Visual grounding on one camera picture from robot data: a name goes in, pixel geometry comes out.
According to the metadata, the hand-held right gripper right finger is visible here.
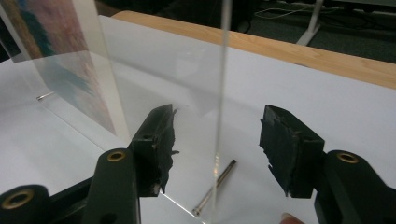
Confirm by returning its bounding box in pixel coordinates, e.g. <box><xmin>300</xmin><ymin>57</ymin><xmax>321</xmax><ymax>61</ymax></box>
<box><xmin>259</xmin><ymin>104</ymin><xmax>326</xmax><ymax>200</ymax></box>

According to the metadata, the photo card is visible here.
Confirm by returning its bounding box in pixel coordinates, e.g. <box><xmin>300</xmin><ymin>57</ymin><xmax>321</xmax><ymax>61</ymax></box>
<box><xmin>0</xmin><ymin>0</ymin><xmax>132</xmax><ymax>145</ymax></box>

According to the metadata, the long metal rod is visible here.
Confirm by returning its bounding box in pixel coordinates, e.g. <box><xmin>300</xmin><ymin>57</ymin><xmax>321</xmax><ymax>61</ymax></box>
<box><xmin>191</xmin><ymin>159</ymin><xmax>237</xmax><ymax>217</ymax></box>

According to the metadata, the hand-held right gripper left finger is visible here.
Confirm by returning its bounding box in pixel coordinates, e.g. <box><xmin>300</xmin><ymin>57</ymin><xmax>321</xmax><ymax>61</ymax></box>
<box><xmin>127</xmin><ymin>104</ymin><xmax>180</xmax><ymax>198</ymax></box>

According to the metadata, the white floor cable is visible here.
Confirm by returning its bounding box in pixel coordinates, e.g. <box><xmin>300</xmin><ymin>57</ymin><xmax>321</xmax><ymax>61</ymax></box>
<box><xmin>253</xmin><ymin>5</ymin><xmax>316</xmax><ymax>21</ymax></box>

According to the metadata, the clear acrylic photo frame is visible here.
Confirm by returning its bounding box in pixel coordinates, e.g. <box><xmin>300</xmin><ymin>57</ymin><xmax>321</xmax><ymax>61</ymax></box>
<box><xmin>0</xmin><ymin>0</ymin><xmax>233</xmax><ymax>224</ymax></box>

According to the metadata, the small metal frame pin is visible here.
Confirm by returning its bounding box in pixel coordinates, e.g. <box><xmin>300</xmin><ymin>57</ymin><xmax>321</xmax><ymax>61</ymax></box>
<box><xmin>35</xmin><ymin>91</ymin><xmax>56</xmax><ymax>102</ymax></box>

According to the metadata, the white metal desk frame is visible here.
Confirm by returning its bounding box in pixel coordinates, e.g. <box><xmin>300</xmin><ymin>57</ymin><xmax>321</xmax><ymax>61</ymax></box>
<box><xmin>294</xmin><ymin>0</ymin><xmax>396</xmax><ymax>48</ymax></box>

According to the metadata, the white table cover sheet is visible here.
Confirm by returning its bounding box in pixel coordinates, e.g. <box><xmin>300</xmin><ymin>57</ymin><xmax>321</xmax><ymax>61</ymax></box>
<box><xmin>0</xmin><ymin>14</ymin><xmax>396</xmax><ymax>224</ymax></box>

